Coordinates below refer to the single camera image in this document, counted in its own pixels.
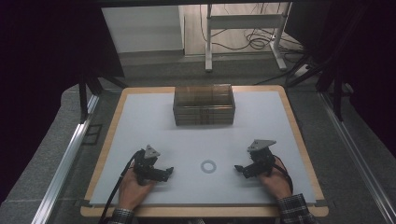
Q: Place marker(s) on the transparent brown drawer box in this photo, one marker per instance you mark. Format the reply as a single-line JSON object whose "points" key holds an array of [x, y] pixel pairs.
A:
{"points": [[204, 107]]}

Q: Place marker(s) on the person's left hand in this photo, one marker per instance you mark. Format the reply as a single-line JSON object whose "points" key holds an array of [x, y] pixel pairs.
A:
{"points": [[130, 193]]}

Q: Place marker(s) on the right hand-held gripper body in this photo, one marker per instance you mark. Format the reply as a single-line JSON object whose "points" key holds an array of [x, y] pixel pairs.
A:
{"points": [[263, 158]]}

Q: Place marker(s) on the aluminium rail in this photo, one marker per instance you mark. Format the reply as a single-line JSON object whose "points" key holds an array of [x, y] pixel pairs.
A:
{"points": [[63, 168], [355, 149]]}

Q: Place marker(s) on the white power strip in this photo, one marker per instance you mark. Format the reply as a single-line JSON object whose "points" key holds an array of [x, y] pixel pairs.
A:
{"points": [[300, 71]]}

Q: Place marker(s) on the white metal stand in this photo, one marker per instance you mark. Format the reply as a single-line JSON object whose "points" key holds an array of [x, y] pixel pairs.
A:
{"points": [[244, 21]]}

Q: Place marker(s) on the black metal stand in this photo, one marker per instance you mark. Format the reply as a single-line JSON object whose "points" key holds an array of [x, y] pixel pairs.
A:
{"points": [[83, 96], [337, 93]]}

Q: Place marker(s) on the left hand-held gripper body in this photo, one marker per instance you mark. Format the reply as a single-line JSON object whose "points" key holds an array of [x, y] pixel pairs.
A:
{"points": [[144, 165]]}

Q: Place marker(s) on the person's right hand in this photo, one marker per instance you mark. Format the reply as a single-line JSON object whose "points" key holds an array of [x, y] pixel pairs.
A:
{"points": [[277, 183]]}

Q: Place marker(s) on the white cabinet panel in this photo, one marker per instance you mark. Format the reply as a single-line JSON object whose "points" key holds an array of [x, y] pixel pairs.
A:
{"points": [[141, 29]]}

